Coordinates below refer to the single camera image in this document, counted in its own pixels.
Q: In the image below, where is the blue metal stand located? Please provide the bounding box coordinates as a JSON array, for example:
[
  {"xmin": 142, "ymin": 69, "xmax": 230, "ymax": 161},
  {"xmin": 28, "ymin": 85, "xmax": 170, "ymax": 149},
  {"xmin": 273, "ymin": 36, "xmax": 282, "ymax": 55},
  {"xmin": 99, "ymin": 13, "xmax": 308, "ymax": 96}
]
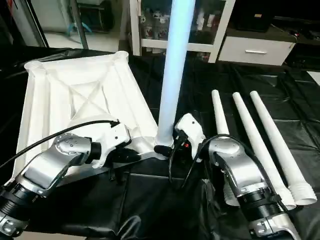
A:
[{"xmin": 67, "ymin": 0, "xmax": 94, "ymax": 37}]

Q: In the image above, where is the white glass-door cabinet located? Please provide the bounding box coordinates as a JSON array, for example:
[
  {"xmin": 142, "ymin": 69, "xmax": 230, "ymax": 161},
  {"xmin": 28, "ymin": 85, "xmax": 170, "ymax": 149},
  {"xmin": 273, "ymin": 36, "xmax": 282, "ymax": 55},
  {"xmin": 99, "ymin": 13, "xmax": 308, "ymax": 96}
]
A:
[{"xmin": 129, "ymin": 0, "xmax": 236, "ymax": 64}]

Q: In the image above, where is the black box with yellow label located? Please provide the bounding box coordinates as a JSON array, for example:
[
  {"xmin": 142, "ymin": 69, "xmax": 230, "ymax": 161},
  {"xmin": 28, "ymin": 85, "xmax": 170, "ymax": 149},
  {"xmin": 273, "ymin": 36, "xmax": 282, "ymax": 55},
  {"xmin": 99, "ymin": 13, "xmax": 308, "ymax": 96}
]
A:
[{"xmin": 237, "ymin": 0, "xmax": 277, "ymax": 32}]

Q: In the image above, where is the white plastic table top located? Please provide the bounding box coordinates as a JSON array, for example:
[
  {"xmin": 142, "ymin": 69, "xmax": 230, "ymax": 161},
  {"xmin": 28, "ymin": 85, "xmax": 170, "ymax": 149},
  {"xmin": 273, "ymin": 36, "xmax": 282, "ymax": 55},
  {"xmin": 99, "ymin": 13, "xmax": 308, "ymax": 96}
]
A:
[{"xmin": 12, "ymin": 50, "xmax": 172, "ymax": 187}]

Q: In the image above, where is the black work mat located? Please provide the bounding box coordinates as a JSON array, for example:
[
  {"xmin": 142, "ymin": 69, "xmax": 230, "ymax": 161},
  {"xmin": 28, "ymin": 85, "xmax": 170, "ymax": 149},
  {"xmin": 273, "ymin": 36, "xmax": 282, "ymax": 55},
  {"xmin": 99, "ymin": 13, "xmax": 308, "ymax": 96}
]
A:
[{"xmin": 0, "ymin": 46, "xmax": 320, "ymax": 240}]

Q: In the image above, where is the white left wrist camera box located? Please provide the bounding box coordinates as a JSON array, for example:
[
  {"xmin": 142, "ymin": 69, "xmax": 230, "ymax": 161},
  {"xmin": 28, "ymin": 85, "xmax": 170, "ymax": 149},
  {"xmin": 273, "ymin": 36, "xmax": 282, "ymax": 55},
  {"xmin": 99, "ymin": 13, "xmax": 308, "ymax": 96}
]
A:
[{"xmin": 92, "ymin": 122, "xmax": 132, "ymax": 169}]

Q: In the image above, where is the dark floor crate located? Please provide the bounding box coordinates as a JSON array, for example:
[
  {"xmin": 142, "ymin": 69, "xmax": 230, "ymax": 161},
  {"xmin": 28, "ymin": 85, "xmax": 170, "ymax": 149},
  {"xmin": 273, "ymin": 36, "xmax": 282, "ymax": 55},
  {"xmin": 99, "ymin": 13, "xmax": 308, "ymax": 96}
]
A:
[{"xmin": 81, "ymin": 4, "xmax": 114, "ymax": 34}]

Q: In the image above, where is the white plastic table leg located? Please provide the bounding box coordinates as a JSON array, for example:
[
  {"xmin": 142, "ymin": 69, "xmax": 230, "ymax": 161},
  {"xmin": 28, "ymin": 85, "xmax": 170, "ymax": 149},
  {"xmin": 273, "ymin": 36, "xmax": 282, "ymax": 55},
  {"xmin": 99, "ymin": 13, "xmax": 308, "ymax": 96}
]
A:
[
  {"xmin": 232, "ymin": 92, "xmax": 297, "ymax": 211},
  {"xmin": 211, "ymin": 89, "xmax": 242, "ymax": 207},
  {"xmin": 154, "ymin": 0, "xmax": 197, "ymax": 149},
  {"xmin": 249, "ymin": 90, "xmax": 318, "ymax": 206}
]

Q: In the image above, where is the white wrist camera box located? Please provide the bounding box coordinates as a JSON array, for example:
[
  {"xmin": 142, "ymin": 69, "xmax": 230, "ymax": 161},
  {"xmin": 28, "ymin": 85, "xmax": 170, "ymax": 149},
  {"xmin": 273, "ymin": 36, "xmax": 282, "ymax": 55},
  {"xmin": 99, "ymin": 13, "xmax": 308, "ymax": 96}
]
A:
[
  {"xmin": 92, "ymin": 122, "xmax": 132, "ymax": 169},
  {"xmin": 174, "ymin": 113, "xmax": 206, "ymax": 163}
]

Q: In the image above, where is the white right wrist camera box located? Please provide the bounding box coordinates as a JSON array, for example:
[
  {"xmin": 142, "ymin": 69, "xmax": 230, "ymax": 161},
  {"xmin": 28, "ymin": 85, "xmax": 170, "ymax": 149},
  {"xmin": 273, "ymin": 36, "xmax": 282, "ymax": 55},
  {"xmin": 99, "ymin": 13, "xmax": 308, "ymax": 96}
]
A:
[{"xmin": 174, "ymin": 113, "xmax": 206, "ymax": 163}]

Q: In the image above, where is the white drawer unit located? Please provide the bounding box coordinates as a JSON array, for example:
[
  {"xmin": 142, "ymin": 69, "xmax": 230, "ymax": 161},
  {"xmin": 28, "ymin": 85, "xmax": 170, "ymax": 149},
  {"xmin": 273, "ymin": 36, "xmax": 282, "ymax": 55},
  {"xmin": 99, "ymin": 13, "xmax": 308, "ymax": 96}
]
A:
[{"xmin": 217, "ymin": 35, "xmax": 297, "ymax": 67}]

